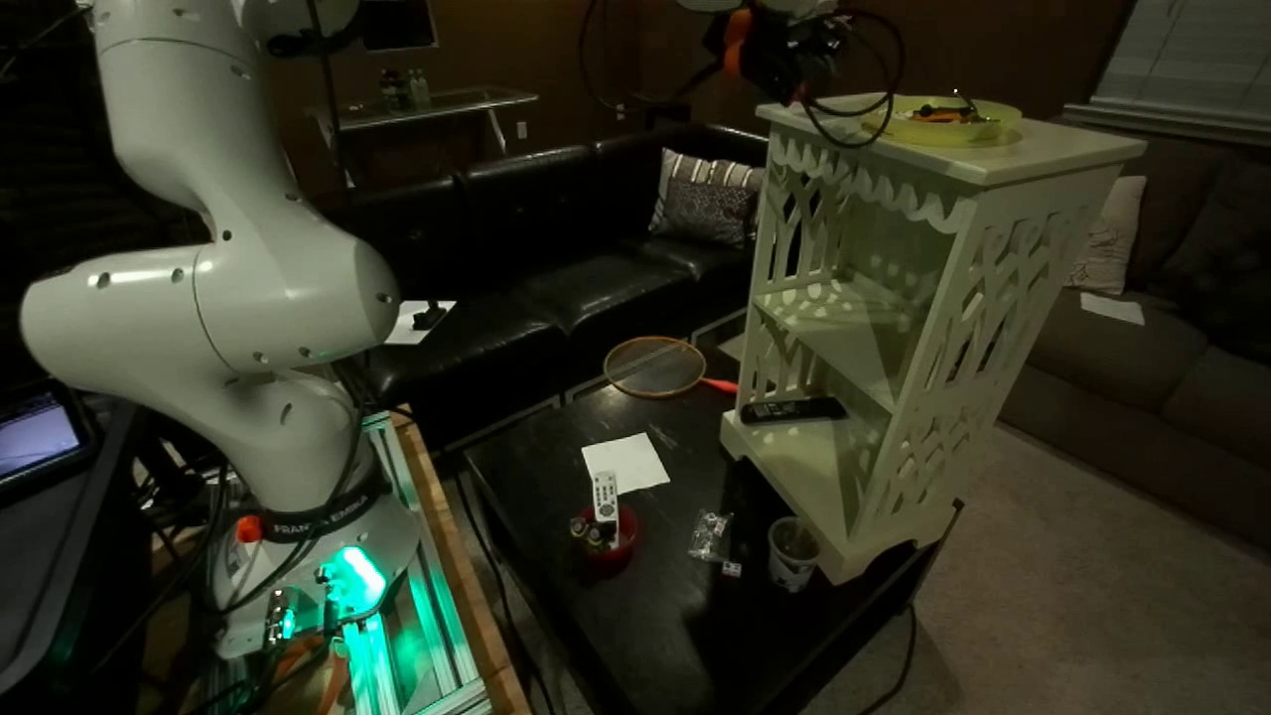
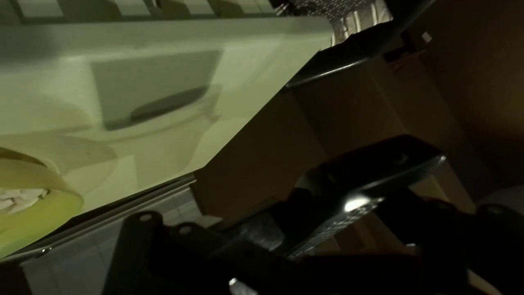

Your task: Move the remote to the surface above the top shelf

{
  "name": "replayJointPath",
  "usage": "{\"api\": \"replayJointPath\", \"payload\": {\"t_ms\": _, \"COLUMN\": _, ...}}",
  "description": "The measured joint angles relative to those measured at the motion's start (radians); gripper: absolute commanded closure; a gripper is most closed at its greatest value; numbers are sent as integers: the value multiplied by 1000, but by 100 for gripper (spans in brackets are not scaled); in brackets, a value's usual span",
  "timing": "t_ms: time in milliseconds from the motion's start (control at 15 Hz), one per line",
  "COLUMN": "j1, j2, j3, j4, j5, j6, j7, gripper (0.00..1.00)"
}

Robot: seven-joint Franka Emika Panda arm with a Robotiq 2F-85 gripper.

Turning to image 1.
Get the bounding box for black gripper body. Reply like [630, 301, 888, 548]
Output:
[744, 2, 852, 104]

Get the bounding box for green lit robot base stand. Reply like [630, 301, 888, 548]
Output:
[201, 409, 495, 715]

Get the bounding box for white lattice shelf unit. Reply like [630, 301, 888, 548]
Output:
[713, 88, 1150, 586]

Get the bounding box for small orange black item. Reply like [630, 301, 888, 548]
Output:
[908, 88, 991, 127]

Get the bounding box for yellow-green plate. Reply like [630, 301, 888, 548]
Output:
[863, 92, 1030, 147]

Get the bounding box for black white patterned pillow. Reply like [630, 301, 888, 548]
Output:
[648, 147, 768, 248]

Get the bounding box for black leather sofa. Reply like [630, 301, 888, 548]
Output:
[312, 117, 774, 455]

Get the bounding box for light couch cushion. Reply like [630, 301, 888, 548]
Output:
[1069, 170, 1150, 296]

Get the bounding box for glass console table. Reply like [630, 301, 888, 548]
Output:
[312, 83, 542, 189]

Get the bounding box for window blinds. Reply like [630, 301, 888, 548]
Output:
[1061, 0, 1271, 147]

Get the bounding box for small white paper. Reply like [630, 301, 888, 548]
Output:
[1075, 287, 1150, 331]

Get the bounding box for white paper sheet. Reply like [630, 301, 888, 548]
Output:
[574, 430, 674, 501]

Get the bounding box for white paper with black object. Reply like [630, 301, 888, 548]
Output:
[381, 294, 462, 354]

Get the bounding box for white marker pen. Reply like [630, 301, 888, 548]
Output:
[586, 470, 627, 548]

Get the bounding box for clear plastic wrapper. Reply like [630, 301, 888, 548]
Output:
[681, 507, 750, 581]

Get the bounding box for grey fabric couch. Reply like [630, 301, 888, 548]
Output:
[998, 132, 1271, 561]

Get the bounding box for small white cup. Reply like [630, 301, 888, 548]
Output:
[768, 511, 824, 597]

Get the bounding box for red bowl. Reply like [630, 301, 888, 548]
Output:
[568, 504, 648, 574]

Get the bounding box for black coffee table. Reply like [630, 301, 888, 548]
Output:
[462, 382, 962, 715]

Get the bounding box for wooden board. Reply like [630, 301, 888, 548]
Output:
[390, 403, 536, 715]

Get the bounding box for tablet screen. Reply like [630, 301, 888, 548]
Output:
[0, 382, 94, 507]

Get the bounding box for orange cable clip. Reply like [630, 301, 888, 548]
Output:
[720, 2, 758, 88]

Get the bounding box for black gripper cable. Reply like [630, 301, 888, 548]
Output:
[790, 2, 914, 149]

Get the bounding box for black floor cable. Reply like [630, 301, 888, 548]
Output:
[852, 599, 932, 715]

